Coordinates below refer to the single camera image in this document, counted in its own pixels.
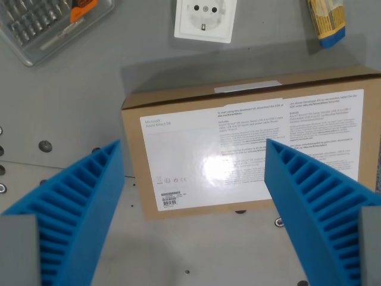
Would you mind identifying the clear plastic bit set case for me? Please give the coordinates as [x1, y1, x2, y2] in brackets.
[0, 0, 116, 67]

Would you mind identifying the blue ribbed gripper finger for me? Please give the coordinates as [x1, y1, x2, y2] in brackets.
[0, 139, 124, 286]
[264, 138, 381, 286]

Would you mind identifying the white wall socket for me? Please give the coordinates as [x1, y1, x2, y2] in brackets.
[174, 0, 238, 44]

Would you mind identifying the orange handled screwdriver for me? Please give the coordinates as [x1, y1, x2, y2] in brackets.
[40, 0, 99, 51]

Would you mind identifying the yellow and blue packet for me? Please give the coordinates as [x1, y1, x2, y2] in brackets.
[307, 0, 347, 49]

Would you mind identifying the brown cardboard Kinect box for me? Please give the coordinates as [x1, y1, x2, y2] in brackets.
[120, 66, 381, 220]

